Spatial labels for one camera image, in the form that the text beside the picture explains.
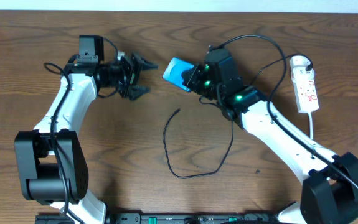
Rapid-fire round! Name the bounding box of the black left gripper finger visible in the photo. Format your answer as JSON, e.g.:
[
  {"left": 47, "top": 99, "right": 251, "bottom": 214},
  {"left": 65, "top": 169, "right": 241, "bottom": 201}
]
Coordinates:
[
  {"left": 126, "top": 85, "right": 150, "bottom": 100},
  {"left": 131, "top": 53, "right": 158, "bottom": 70}
]

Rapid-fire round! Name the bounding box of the blue Galaxy smartphone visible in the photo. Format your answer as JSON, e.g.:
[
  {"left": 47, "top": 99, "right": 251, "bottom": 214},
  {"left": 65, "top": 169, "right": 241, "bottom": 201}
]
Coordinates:
[{"left": 162, "top": 57, "right": 194, "bottom": 92}]

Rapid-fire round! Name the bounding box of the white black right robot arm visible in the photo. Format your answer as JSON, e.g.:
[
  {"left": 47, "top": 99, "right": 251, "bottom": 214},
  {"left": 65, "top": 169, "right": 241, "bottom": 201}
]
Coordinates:
[{"left": 179, "top": 65, "right": 358, "bottom": 223}]

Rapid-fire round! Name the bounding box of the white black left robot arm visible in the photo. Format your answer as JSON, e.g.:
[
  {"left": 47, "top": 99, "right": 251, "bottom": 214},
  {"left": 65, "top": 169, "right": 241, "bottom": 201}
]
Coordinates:
[{"left": 14, "top": 53, "right": 158, "bottom": 223}]

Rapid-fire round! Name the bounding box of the white power strip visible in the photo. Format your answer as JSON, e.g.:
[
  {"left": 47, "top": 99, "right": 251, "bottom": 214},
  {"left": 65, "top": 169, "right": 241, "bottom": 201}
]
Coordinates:
[{"left": 290, "top": 55, "right": 319, "bottom": 114}]

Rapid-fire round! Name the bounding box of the black charger cable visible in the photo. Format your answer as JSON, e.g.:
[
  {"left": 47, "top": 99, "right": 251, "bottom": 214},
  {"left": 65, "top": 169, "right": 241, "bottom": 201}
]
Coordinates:
[{"left": 163, "top": 53, "right": 314, "bottom": 179}]

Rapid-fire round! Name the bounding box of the white power strip cord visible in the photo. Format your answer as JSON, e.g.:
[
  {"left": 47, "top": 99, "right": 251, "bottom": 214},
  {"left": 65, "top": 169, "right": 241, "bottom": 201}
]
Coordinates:
[{"left": 308, "top": 111, "right": 314, "bottom": 141}]

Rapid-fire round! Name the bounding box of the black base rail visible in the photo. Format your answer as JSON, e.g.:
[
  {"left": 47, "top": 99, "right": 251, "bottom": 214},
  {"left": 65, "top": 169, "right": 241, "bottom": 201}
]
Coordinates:
[{"left": 35, "top": 211, "right": 291, "bottom": 224}]

